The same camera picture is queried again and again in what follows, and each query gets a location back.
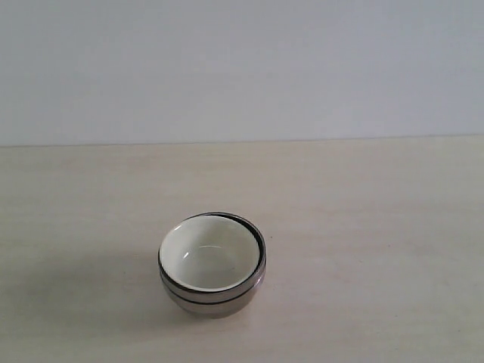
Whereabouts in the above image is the white ceramic patterned bowl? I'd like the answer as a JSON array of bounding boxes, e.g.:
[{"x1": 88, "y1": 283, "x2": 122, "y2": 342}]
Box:
[{"x1": 159, "y1": 216, "x2": 262, "y2": 294}]

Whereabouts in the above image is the ribbed stainless steel bowl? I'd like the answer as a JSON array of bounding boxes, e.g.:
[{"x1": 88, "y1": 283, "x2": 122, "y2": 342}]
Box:
[{"x1": 158, "y1": 211, "x2": 268, "y2": 296}]

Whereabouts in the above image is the plain stainless steel bowl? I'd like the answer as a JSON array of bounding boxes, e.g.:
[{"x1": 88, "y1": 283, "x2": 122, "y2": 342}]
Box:
[{"x1": 163, "y1": 276, "x2": 265, "y2": 318}]

